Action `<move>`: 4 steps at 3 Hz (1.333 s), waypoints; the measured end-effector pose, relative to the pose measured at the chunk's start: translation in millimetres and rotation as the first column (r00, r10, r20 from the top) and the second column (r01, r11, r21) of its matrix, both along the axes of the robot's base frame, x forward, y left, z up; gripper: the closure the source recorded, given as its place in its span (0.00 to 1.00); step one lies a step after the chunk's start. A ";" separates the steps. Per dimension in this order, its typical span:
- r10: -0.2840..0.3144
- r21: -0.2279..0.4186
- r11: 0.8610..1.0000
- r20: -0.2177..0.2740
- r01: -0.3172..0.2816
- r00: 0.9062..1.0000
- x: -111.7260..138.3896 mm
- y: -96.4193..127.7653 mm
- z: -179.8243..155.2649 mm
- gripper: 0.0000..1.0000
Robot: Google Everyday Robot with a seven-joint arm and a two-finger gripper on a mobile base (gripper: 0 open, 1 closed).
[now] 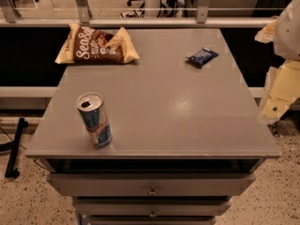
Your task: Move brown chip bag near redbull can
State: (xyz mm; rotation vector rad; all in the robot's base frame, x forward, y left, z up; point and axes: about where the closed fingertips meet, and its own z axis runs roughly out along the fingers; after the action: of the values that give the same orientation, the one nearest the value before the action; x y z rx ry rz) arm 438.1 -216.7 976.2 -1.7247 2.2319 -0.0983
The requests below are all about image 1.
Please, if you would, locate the blue snack bar wrapper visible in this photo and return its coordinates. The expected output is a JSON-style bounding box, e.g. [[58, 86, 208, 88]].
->
[[187, 47, 218, 68]]

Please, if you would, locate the drawer knob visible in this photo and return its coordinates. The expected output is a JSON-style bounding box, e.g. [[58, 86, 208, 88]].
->
[[149, 211, 157, 218], [148, 187, 158, 196]]

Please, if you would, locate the metal railing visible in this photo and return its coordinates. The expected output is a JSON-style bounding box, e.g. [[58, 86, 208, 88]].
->
[[0, 0, 276, 27]]

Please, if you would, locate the top drawer knob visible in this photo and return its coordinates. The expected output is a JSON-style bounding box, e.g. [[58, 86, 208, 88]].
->
[[148, 187, 158, 196]]

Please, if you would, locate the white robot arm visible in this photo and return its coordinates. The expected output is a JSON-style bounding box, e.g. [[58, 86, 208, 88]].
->
[[255, 0, 300, 125]]

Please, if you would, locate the brown chip bag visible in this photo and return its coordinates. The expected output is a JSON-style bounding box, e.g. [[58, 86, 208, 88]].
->
[[55, 23, 140, 64]]

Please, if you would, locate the black stand leg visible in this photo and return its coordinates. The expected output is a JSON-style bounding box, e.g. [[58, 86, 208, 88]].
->
[[5, 118, 29, 178]]

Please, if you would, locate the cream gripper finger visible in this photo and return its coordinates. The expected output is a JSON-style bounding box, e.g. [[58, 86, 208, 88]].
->
[[254, 20, 278, 43], [257, 60, 300, 125]]

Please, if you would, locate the redbull can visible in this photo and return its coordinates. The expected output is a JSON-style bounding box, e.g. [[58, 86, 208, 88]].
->
[[76, 92, 112, 147]]

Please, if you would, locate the grey drawer cabinet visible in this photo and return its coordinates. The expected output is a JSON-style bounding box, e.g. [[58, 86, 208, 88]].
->
[[27, 29, 279, 225]]

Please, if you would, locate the black office chair centre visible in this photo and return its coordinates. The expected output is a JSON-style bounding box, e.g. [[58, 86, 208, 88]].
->
[[120, 0, 176, 18]]

